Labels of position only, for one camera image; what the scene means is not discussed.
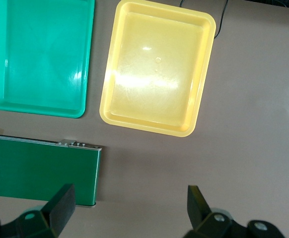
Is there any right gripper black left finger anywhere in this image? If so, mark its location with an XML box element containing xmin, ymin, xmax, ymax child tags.
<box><xmin>0</xmin><ymin>183</ymin><xmax>76</xmax><ymax>238</ymax></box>

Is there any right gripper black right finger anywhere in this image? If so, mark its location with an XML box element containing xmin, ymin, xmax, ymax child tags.
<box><xmin>183</xmin><ymin>185</ymin><xmax>284</xmax><ymax>238</ymax></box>

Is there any green conveyor belt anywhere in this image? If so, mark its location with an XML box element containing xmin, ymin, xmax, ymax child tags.
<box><xmin>0</xmin><ymin>133</ymin><xmax>103</xmax><ymax>208</ymax></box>

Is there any yellow plastic tray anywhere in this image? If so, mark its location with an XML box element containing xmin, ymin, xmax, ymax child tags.
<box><xmin>99</xmin><ymin>0</ymin><xmax>217</xmax><ymax>138</ymax></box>

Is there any green plastic tray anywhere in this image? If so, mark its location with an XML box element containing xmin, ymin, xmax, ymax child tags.
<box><xmin>0</xmin><ymin>0</ymin><xmax>95</xmax><ymax>119</ymax></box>

